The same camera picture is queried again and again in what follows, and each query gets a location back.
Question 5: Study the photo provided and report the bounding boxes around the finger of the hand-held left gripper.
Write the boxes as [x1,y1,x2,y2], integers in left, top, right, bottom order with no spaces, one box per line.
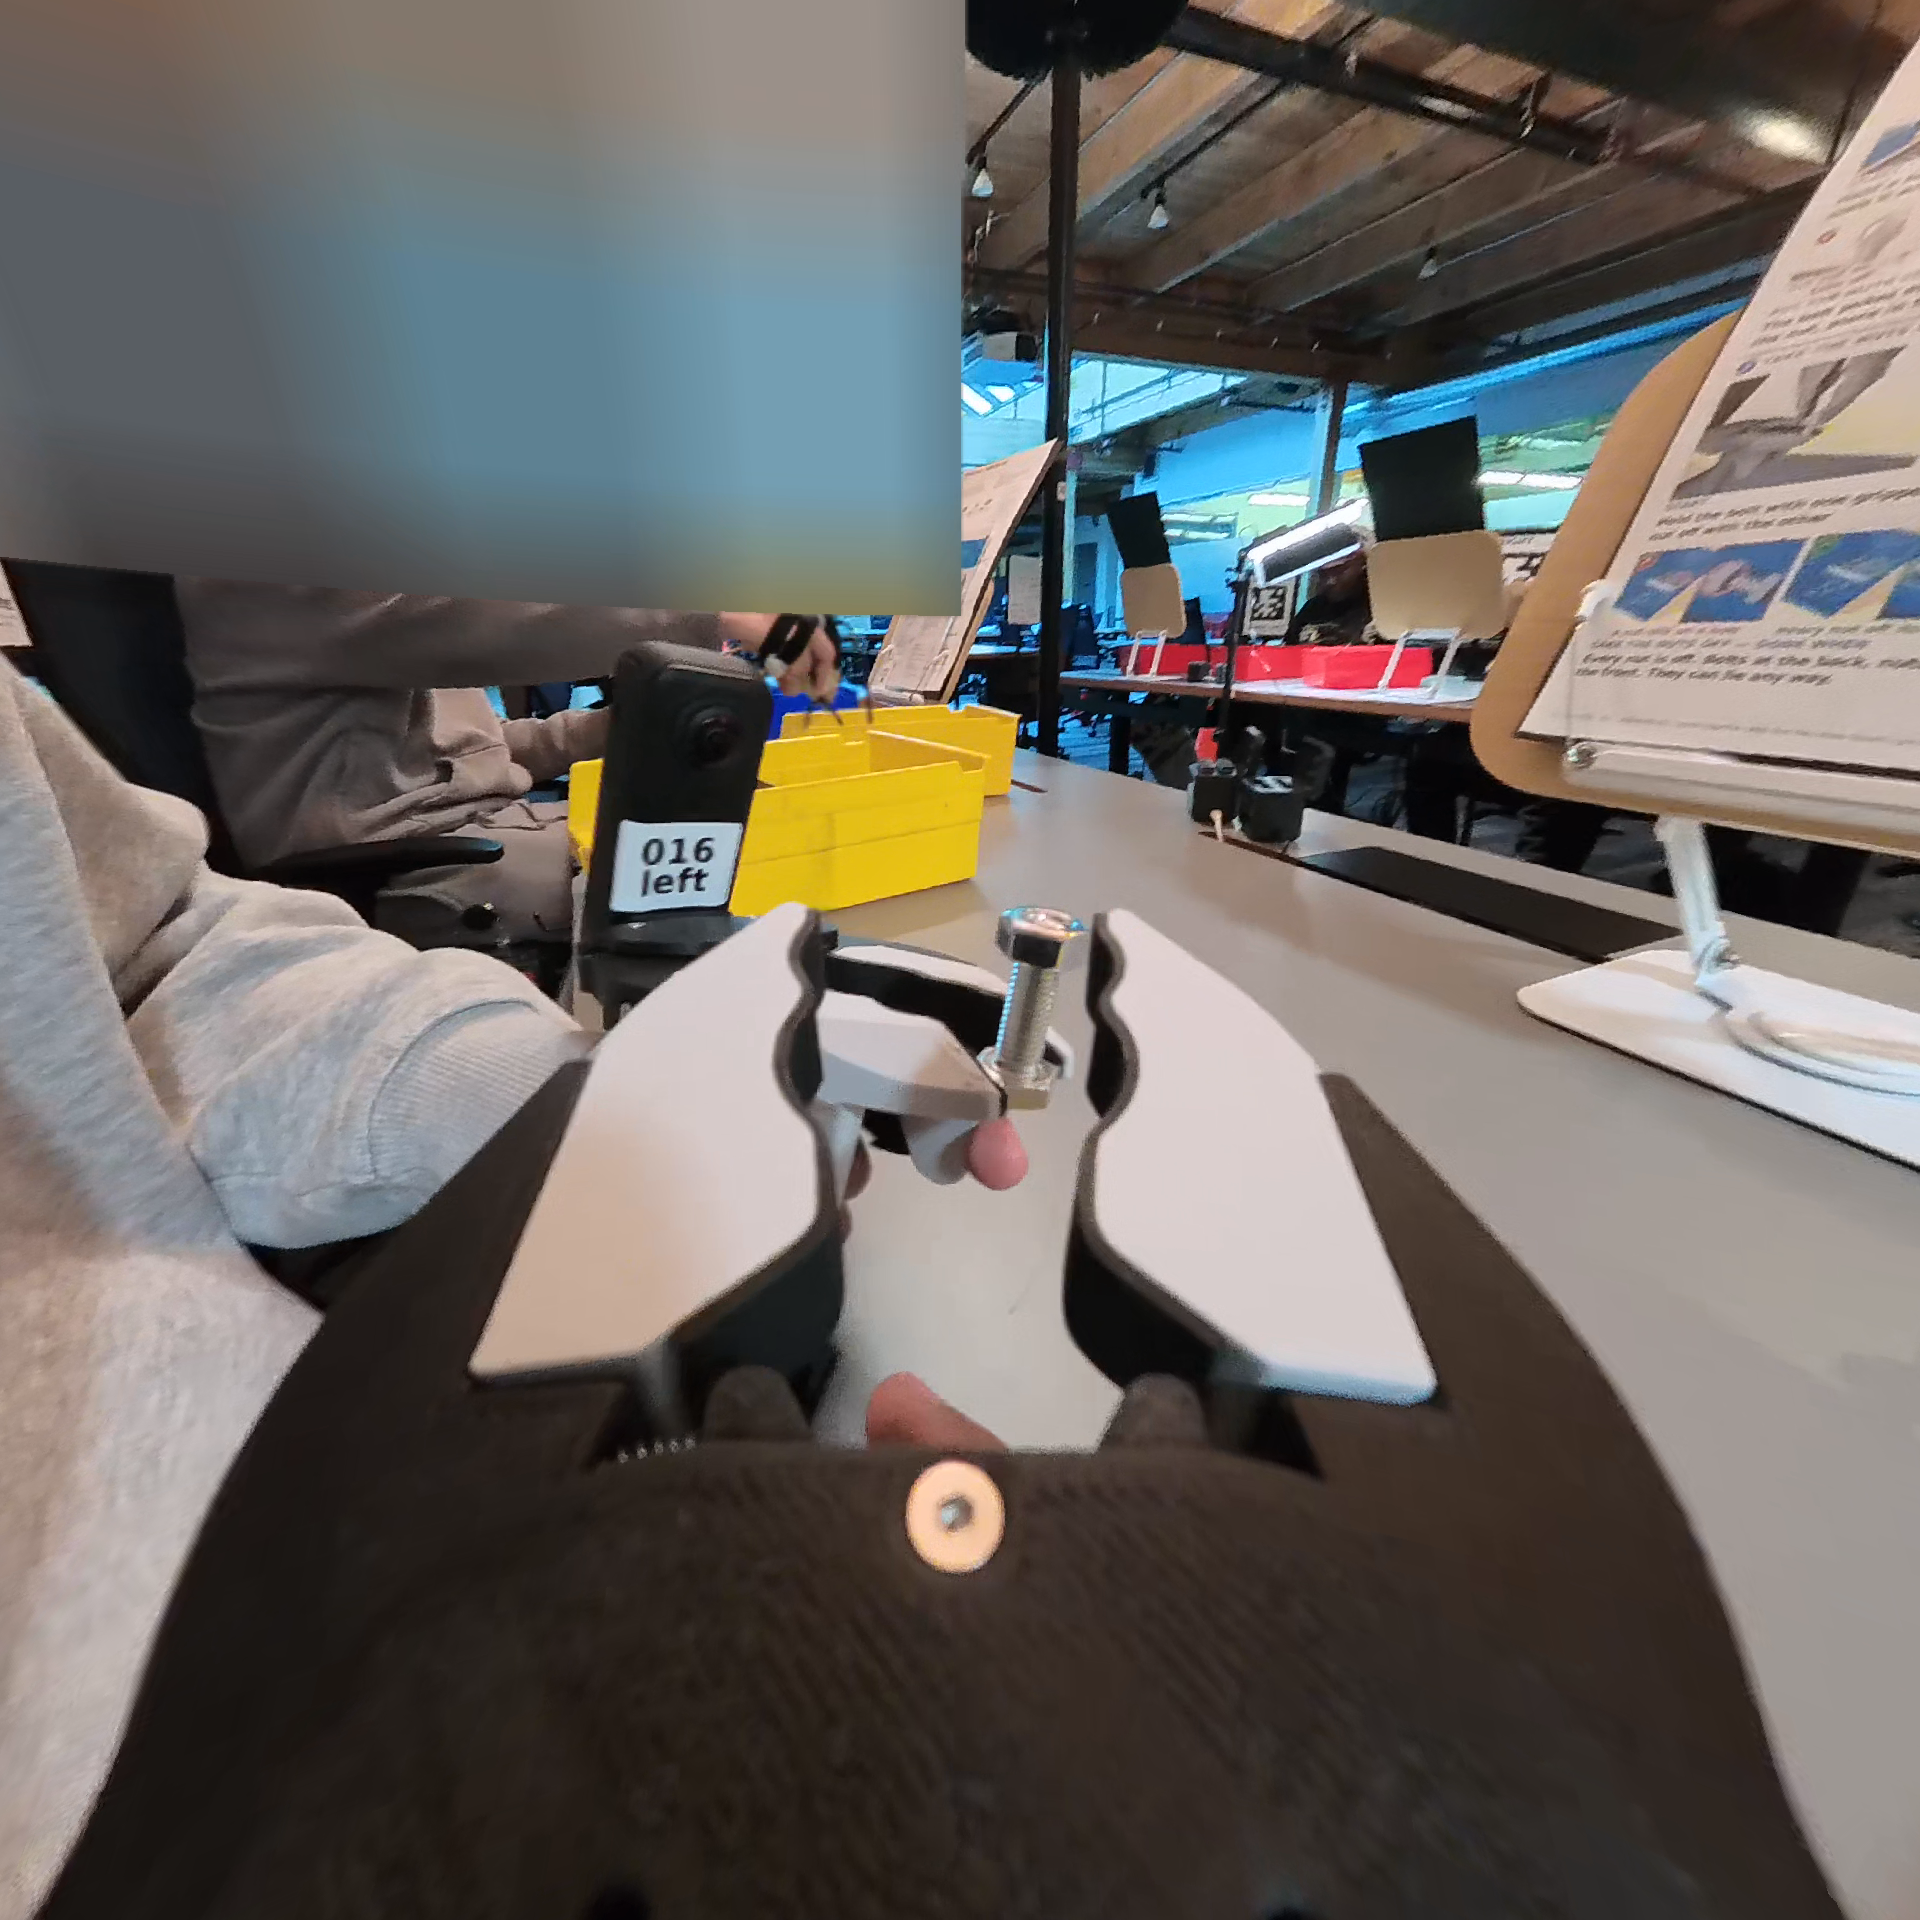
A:
[824,941,1008,1041]
[817,1002,1010,1191]

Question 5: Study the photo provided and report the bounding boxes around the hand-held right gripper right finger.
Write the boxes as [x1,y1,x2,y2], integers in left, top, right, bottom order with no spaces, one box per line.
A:
[1066,909,1440,1409]

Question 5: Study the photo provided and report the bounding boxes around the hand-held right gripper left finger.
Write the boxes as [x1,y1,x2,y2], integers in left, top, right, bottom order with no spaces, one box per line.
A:
[469,904,848,1419]

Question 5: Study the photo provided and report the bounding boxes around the silver hex bolt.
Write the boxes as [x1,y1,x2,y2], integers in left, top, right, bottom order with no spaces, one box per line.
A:
[978,904,1093,1115]

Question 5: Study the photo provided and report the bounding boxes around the person's left forearm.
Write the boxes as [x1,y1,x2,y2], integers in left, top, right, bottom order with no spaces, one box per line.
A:
[0,661,589,1256]

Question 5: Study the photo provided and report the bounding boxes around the grey desk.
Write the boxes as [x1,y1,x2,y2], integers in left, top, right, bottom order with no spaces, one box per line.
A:
[750,743,1920,1920]

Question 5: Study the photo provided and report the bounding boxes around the black desk strip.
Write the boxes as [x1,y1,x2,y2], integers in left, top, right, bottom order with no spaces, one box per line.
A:
[1296,843,1680,964]

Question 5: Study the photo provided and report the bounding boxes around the person's right hand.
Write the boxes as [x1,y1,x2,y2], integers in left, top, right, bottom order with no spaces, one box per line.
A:
[865,1372,1010,1455]

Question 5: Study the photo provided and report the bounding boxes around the yellow plastic bin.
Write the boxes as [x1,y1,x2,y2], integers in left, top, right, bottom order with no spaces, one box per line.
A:
[566,730,993,916]
[778,703,1025,799]

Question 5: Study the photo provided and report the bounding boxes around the white flat pad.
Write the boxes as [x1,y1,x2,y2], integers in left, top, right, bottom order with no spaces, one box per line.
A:
[1515,743,1920,1172]

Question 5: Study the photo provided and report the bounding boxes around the black disc-topped pole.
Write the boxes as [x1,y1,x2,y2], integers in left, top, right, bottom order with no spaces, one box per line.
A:
[964,0,1192,783]

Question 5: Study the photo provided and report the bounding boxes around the white light bar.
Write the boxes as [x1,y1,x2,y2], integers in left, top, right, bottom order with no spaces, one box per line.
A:
[1241,498,1370,591]

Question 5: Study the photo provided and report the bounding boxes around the large tan board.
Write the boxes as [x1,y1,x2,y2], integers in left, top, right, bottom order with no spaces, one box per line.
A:
[1365,528,1508,645]

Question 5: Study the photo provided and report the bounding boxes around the large black panel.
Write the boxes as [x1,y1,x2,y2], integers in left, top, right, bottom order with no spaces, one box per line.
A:
[1357,417,1488,545]

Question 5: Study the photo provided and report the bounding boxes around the printed instruction sheet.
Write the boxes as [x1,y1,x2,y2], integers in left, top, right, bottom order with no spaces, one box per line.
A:
[1515,47,1920,776]

